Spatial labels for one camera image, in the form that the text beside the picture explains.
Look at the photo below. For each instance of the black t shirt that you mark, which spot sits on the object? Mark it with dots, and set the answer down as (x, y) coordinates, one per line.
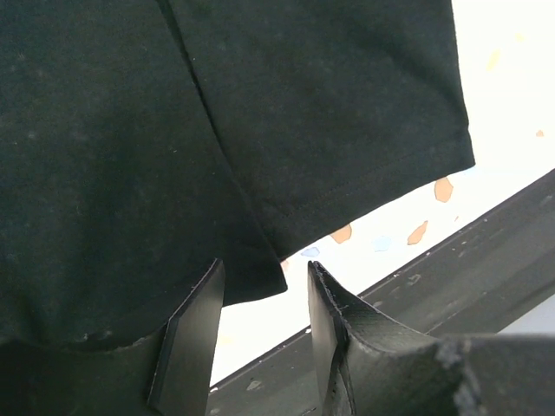
(140, 140)

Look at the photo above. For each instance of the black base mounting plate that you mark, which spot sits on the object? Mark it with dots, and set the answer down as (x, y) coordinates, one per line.
(494, 276)

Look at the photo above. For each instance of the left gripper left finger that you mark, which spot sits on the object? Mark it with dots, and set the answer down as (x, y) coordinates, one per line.
(150, 367)

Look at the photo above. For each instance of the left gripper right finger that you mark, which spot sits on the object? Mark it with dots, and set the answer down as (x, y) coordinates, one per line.
(367, 363)

